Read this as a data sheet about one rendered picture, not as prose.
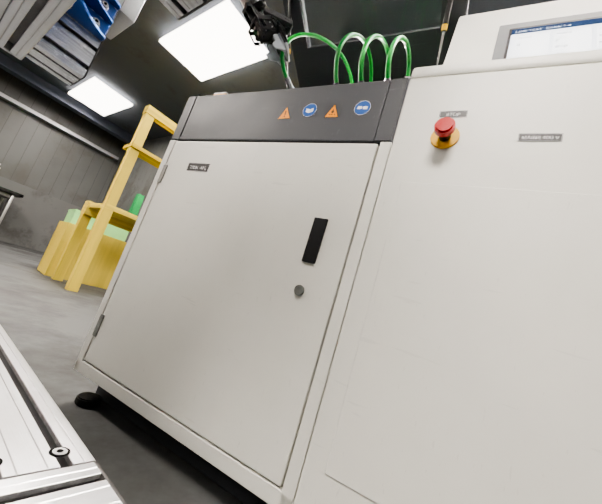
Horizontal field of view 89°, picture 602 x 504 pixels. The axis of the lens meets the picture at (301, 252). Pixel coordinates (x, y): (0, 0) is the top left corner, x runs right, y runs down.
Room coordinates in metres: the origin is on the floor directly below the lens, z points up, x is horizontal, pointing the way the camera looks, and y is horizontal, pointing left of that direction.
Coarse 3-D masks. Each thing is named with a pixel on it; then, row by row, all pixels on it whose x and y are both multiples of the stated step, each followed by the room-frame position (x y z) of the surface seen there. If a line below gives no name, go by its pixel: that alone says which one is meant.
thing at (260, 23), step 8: (256, 0) 0.86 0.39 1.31; (264, 0) 0.87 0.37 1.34; (248, 8) 0.86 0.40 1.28; (256, 8) 0.87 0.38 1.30; (248, 16) 0.87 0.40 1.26; (256, 16) 0.85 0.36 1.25; (264, 16) 0.86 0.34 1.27; (272, 16) 0.88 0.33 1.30; (248, 24) 0.89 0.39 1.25; (256, 24) 0.87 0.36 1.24; (264, 24) 0.86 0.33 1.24; (272, 24) 0.88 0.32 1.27; (248, 32) 0.91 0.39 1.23; (256, 32) 0.89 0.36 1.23; (264, 32) 0.87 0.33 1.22; (272, 32) 0.89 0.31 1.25; (256, 40) 0.91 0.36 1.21; (264, 40) 0.91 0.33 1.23; (272, 40) 0.92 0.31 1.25
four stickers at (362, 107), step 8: (312, 104) 0.69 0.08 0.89; (328, 104) 0.67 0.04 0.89; (336, 104) 0.66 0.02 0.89; (360, 104) 0.63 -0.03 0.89; (368, 104) 0.62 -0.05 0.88; (280, 112) 0.73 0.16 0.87; (288, 112) 0.72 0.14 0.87; (304, 112) 0.70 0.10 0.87; (312, 112) 0.69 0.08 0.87; (328, 112) 0.66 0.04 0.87; (336, 112) 0.65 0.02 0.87; (360, 112) 0.63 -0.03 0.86; (368, 112) 0.62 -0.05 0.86
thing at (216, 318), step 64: (192, 192) 0.83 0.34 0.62; (256, 192) 0.73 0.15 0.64; (320, 192) 0.64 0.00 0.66; (128, 256) 0.90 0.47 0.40; (192, 256) 0.79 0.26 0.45; (256, 256) 0.70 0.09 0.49; (320, 256) 0.62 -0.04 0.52; (128, 320) 0.85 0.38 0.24; (192, 320) 0.75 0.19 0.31; (256, 320) 0.67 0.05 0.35; (320, 320) 0.60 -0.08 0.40; (128, 384) 0.81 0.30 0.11; (192, 384) 0.72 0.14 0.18; (256, 384) 0.65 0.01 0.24; (256, 448) 0.63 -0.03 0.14
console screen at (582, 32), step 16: (576, 16) 0.71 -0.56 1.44; (592, 16) 0.69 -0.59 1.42; (512, 32) 0.78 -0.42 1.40; (528, 32) 0.75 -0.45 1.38; (544, 32) 0.73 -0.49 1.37; (560, 32) 0.71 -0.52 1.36; (576, 32) 0.69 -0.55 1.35; (592, 32) 0.68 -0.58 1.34; (496, 48) 0.78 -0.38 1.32; (512, 48) 0.75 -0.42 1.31; (528, 48) 0.73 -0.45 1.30; (544, 48) 0.71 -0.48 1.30; (560, 48) 0.69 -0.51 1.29; (576, 48) 0.68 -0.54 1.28; (592, 48) 0.66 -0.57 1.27
